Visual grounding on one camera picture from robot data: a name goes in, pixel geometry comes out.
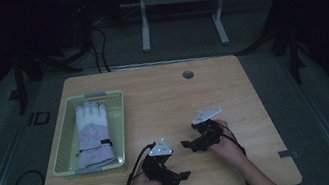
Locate black floor cable loop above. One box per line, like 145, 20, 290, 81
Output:
12, 167, 47, 185

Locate lilac and white ski glove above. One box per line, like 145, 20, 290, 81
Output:
67, 97, 120, 172

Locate grey tape piece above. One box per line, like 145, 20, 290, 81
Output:
277, 147, 300, 160

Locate black hanging cables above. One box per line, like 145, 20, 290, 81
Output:
86, 22, 113, 76

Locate person's left hand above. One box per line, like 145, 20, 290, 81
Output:
130, 163, 166, 185

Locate round grey cable grommet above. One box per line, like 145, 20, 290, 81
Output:
181, 69, 196, 81

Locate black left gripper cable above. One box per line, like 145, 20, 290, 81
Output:
116, 142, 164, 185

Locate person's right hand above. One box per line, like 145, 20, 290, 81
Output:
205, 114, 247, 164

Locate light green plastic basket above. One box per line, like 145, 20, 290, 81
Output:
40, 87, 136, 180

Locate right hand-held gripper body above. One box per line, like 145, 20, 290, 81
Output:
188, 106, 230, 153

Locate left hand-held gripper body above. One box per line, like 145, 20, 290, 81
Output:
136, 135, 183, 185

